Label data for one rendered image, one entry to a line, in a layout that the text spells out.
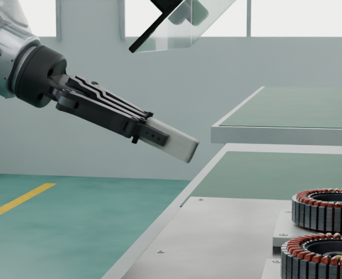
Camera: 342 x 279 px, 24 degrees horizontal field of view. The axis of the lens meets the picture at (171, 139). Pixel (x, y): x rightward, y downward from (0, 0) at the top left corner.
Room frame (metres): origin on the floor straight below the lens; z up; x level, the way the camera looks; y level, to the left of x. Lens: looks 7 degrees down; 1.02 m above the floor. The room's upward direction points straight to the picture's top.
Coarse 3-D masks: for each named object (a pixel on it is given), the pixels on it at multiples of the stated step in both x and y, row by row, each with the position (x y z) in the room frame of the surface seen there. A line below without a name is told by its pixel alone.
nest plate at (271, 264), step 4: (268, 260) 0.83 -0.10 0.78; (272, 260) 0.83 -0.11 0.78; (276, 260) 0.82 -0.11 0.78; (280, 260) 0.83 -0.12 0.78; (268, 264) 0.81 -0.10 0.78; (272, 264) 0.81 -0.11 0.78; (276, 264) 0.81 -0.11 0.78; (280, 264) 0.81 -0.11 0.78; (264, 268) 0.80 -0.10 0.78; (268, 268) 0.80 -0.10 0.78; (272, 268) 0.80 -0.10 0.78; (276, 268) 0.80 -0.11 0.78; (280, 268) 0.80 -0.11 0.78; (264, 272) 0.78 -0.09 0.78; (268, 272) 0.78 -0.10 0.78; (272, 272) 0.78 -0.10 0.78; (276, 272) 0.78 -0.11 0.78; (280, 272) 0.78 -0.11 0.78; (264, 276) 0.77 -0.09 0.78; (268, 276) 0.77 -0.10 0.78; (272, 276) 0.77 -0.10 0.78; (276, 276) 0.77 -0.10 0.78; (280, 276) 0.77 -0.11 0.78
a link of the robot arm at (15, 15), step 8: (0, 0) 1.16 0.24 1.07; (8, 0) 1.17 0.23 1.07; (16, 0) 1.19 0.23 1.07; (0, 8) 1.15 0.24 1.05; (8, 8) 1.16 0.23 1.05; (16, 8) 1.18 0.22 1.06; (0, 16) 1.13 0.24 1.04; (8, 16) 1.15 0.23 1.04; (16, 16) 1.17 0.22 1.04; (24, 16) 1.21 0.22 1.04; (16, 24) 1.17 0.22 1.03; (24, 24) 1.20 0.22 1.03
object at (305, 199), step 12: (300, 192) 1.01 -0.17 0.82; (312, 192) 1.01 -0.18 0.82; (324, 192) 1.02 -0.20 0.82; (336, 192) 1.02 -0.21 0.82; (300, 204) 0.96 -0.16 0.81; (312, 204) 0.95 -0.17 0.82; (324, 204) 0.94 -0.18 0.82; (336, 204) 0.94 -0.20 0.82; (300, 216) 0.96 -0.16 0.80; (312, 216) 0.94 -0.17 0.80; (324, 216) 0.94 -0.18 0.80; (336, 216) 0.93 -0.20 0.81; (312, 228) 0.94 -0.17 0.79; (324, 228) 0.94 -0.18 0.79; (336, 228) 0.93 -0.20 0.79
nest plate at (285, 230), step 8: (280, 216) 1.03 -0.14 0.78; (288, 216) 1.03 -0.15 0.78; (280, 224) 0.99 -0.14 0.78; (288, 224) 0.99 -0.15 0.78; (296, 224) 0.99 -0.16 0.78; (280, 232) 0.94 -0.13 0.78; (288, 232) 0.94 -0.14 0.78; (296, 232) 0.94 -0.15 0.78; (304, 232) 0.94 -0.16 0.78; (312, 232) 0.94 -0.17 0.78; (320, 232) 0.94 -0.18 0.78; (280, 240) 0.92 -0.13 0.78; (288, 240) 0.92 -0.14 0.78
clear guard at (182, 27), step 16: (176, 0) 0.57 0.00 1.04; (192, 0) 0.60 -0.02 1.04; (208, 0) 0.66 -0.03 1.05; (224, 0) 0.74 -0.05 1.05; (160, 16) 0.57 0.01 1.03; (176, 16) 0.60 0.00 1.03; (192, 16) 0.66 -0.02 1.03; (208, 16) 0.74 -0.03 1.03; (144, 32) 0.58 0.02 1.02; (160, 32) 0.60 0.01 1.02; (176, 32) 0.66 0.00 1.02; (192, 32) 0.74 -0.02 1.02; (144, 48) 0.60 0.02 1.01; (160, 48) 0.66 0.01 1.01; (176, 48) 0.74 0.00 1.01
